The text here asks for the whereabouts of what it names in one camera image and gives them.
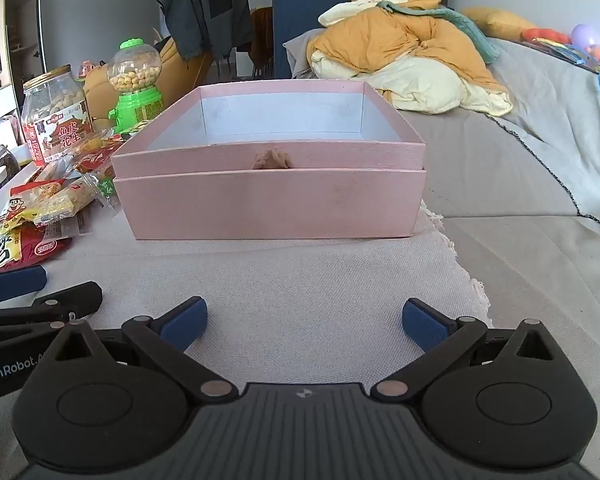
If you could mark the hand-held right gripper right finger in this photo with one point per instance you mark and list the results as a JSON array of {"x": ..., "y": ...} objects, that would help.
[{"x": 425, "y": 322}]

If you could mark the large corgi plush toy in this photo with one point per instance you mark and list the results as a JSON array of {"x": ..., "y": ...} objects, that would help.
[{"x": 400, "y": 45}]

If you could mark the heap of colourful toys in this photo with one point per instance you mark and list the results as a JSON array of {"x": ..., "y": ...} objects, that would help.
[{"x": 587, "y": 50}]

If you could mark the wall shelf unit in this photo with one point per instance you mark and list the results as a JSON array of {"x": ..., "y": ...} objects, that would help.
[{"x": 22, "y": 20}]

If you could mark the beige woven mat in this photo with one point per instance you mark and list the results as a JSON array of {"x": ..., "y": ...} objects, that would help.
[{"x": 305, "y": 280}]

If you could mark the pink cardboard box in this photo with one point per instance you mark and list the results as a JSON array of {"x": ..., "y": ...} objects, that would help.
[{"x": 280, "y": 157}]

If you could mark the red snack bag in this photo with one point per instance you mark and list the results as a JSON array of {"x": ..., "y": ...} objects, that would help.
[{"x": 25, "y": 247}]

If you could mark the blue cabinet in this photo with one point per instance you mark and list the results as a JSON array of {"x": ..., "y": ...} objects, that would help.
[{"x": 305, "y": 15}]

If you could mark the teal cloth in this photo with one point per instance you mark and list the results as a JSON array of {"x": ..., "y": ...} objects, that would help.
[{"x": 445, "y": 20}]

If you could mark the yellow pillow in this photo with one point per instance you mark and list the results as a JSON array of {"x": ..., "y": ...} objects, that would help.
[{"x": 500, "y": 21}]

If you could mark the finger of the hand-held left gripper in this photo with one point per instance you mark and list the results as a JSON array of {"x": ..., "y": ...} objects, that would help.
[
  {"x": 17, "y": 282},
  {"x": 75, "y": 296}
]

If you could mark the dark grey jacket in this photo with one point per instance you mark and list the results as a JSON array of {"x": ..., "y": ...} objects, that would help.
[{"x": 205, "y": 10}]

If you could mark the pile of small snack packets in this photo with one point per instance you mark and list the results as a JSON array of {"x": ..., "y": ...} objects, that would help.
[{"x": 65, "y": 195}]

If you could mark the grey sofa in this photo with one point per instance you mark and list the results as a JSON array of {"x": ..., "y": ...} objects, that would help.
[{"x": 530, "y": 160}]

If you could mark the clear peanut jar red label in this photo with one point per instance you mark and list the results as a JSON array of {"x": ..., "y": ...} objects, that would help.
[{"x": 55, "y": 120}]

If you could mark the green candy dispenser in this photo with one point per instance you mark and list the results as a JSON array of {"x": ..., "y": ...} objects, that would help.
[{"x": 135, "y": 95}]

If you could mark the brown ribbon knot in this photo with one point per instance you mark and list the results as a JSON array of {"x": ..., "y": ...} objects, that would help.
[{"x": 272, "y": 158}]

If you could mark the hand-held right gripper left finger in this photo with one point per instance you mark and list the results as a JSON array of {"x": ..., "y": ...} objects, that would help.
[{"x": 185, "y": 325}]

